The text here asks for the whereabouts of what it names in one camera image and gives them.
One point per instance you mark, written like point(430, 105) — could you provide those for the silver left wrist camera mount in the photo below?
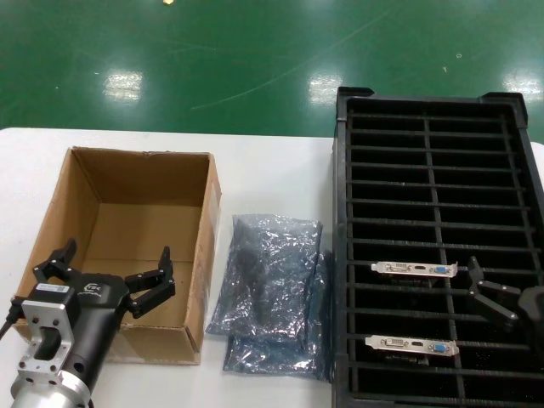
point(42, 314)

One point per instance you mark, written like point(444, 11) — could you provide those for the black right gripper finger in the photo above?
point(493, 299)

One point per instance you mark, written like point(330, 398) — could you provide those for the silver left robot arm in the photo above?
point(42, 391)

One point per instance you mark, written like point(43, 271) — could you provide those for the grey antistatic bag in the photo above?
point(263, 272)
point(272, 357)

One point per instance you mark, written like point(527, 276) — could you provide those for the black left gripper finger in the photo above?
point(53, 265)
point(149, 293)

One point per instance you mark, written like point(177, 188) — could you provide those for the graphics card with silver bracket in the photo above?
point(408, 268)
point(408, 344)

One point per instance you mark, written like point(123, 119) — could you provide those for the brown cardboard box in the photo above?
point(140, 229)

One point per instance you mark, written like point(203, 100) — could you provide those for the black slotted container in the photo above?
point(340, 212)

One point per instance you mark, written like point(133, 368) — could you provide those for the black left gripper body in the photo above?
point(98, 306)

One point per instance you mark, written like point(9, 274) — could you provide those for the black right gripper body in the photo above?
point(533, 306)

